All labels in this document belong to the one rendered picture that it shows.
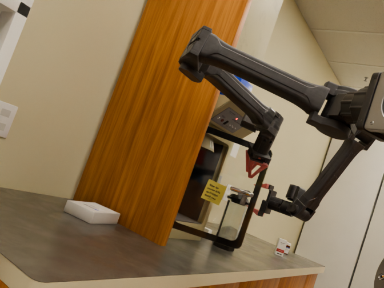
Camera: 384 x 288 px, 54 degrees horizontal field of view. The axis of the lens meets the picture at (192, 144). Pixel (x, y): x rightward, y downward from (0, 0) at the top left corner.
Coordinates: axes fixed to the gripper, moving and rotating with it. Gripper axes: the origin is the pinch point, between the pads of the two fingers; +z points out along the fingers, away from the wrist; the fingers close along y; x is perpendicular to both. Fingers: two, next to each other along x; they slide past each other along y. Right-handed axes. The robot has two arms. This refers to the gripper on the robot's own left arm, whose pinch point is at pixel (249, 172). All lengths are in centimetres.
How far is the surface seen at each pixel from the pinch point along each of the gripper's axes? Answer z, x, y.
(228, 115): -13.1, -11.0, -17.0
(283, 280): 56, 46, -20
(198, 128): -9.0, -22.6, -2.5
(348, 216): 100, 197, -206
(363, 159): 43, 198, -235
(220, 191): 12.2, -5.8, -3.9
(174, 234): 35.1, -16.4, -2.6
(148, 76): -14, -44, -29
